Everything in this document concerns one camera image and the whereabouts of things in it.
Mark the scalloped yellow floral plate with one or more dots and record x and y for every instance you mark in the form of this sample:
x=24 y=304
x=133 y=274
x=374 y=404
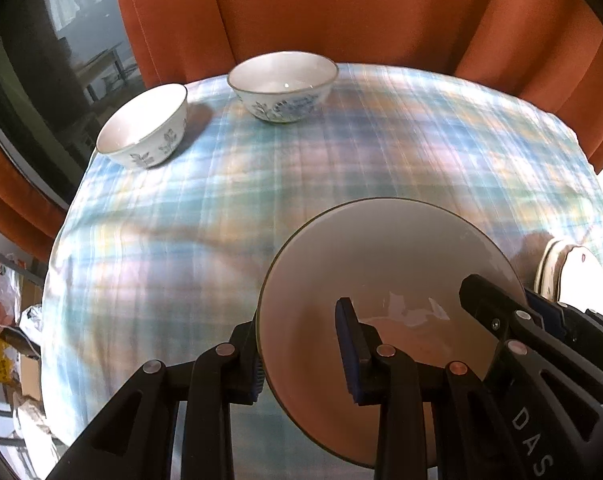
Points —
x=553 y=267

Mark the cardboard box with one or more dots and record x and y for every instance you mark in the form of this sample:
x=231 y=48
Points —
x=28 y=377

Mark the dark glass door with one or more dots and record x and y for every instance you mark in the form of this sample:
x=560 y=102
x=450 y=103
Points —
x=31 y=85

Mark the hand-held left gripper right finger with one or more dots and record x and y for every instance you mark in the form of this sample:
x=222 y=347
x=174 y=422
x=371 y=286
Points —
x=349 y=355

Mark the white bowl grey leaf print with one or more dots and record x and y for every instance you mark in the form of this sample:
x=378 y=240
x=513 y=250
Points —
x=141 y=120

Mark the small wooden table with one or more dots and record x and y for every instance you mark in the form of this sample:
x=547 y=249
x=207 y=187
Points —
x=101 y=67

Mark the white plastic bag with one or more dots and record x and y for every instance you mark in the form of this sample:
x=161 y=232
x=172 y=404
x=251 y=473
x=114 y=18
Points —
x=31 y=322

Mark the plaid tablecloth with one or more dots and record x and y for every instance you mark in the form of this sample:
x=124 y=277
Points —
x=206 y=210

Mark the white bowl blue flower print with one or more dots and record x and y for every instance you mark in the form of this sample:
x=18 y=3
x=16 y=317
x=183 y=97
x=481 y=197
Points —
x=281 y=77

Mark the orange curtain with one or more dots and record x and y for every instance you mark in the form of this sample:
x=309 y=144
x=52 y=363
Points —
x=356 y=10
x=11 y=210

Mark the white bowl grey flower print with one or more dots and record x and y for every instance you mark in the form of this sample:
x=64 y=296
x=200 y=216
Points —
x=406 y=260

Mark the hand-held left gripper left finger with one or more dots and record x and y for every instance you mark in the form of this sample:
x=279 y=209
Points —
x=255 y=385

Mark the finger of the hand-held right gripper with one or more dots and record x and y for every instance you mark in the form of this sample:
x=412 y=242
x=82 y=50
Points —
x=491 y=302
x=549 y=312

